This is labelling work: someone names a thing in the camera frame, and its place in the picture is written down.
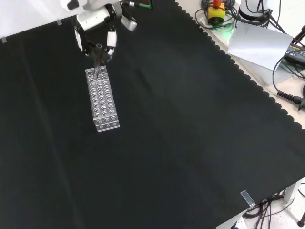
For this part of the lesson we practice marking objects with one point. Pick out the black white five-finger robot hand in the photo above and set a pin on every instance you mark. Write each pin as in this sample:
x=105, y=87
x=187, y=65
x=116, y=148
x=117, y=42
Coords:
x=111, y=39

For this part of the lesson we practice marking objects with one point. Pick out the clear glass test tube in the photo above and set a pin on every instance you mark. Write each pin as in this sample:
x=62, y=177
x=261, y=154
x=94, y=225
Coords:
x=97, y=60

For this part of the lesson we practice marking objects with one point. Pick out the clear acrylic test tube rack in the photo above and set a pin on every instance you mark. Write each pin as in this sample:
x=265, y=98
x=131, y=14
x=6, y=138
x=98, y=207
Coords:
x=103, y=102

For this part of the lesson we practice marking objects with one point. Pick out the green red circuit board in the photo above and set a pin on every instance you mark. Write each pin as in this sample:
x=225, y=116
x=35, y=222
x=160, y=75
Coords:
x=146, y=4

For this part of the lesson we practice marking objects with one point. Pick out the grey tape piece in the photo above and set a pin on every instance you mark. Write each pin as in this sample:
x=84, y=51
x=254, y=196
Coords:
x=59, y=22
x=3, y=39

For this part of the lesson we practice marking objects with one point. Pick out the black bench cloth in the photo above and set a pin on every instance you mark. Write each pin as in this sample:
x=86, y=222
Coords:
x=166, y=124

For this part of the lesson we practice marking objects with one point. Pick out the yellow stop button box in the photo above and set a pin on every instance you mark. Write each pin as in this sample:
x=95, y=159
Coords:
x=216, y=13

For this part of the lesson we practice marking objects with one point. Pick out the pale grey board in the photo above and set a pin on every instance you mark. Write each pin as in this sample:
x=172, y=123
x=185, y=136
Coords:
x=259, y=45

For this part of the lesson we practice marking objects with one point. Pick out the black power adapter yellow label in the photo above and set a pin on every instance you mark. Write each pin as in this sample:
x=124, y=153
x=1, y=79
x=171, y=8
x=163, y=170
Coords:
x=296, y=53

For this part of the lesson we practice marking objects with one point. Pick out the black tripod leg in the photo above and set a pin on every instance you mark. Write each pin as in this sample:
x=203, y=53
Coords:
x=299, y=35

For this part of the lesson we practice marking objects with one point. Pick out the clear tape strip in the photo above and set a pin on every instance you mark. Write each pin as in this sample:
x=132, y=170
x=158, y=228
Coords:
x=247, y=198

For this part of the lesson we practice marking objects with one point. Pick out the white bench leg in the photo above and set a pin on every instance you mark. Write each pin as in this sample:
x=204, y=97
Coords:
x=292, y=190

